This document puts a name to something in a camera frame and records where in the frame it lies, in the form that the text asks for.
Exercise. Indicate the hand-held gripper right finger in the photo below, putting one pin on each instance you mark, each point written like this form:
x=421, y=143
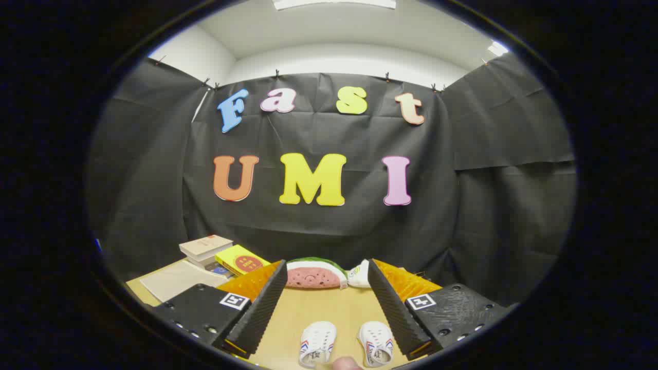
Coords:
x=396, y=313

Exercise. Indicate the white plush toy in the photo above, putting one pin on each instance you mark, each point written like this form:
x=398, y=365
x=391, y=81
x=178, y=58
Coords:
x=360, y=275

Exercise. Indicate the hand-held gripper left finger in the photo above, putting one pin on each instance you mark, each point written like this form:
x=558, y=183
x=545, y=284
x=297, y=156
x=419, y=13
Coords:
x=259, y=313

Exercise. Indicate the dark blue book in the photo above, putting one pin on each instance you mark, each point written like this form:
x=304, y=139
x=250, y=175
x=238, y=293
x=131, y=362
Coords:
x=221, y=270

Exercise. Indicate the watermelon slice plush toy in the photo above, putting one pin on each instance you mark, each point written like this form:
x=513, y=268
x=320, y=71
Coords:
x=313, y=277

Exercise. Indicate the yellow book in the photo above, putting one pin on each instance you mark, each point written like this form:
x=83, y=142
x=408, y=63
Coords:
x=239, y=259

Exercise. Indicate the white shoe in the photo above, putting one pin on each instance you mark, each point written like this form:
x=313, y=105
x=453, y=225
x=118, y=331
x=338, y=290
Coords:
x=317, y=341
x=375, y=341

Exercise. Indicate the beige fabric storage box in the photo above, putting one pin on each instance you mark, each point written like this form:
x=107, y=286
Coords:
x=175, y=280

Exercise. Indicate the grey book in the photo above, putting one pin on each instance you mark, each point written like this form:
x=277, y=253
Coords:
x=203, y=261

